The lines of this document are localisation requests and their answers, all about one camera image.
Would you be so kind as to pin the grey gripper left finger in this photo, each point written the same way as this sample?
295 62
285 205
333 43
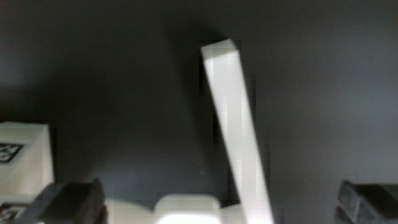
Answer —
68 204

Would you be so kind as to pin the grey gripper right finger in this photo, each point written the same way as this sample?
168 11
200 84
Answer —
368 204

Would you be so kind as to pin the white chair back frame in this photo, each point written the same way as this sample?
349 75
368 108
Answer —
25 166

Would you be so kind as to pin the white chair seat part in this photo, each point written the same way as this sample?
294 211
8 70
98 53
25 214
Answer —
180 209

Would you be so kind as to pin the white block right edge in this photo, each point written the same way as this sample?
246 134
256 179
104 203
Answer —
226 81

